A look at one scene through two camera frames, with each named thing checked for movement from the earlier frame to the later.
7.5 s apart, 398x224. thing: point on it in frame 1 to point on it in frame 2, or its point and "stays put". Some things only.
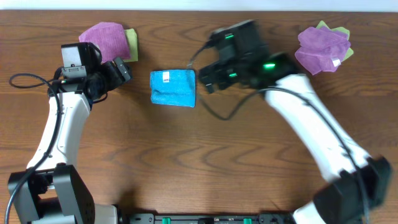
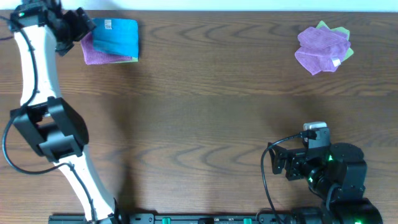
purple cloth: [321, 49] stays put
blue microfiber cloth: [176, 88] to [117, 37]
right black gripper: [222, 81] to [293, 157]
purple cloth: [110, 38] to [92, 56]
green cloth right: [342, 30] stays put
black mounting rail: [208, 218] stays put
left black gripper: [117, 80] to [74, 20]
